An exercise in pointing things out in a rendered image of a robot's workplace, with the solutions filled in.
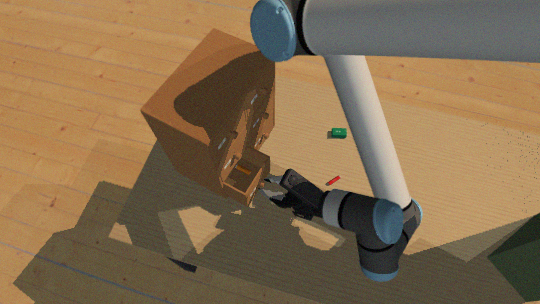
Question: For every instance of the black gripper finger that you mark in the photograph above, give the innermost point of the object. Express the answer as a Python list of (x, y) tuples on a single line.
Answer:
[(277, 197), (275, 179)]

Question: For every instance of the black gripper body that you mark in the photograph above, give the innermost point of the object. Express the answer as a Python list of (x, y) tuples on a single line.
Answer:
[(303, 208)]

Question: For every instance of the brown wooden chest of drawers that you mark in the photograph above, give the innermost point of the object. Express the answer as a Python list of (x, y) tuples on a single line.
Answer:
[(192, 105)]

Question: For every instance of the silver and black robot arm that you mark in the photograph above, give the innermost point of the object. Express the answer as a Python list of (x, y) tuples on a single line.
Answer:
[(492, 30)]

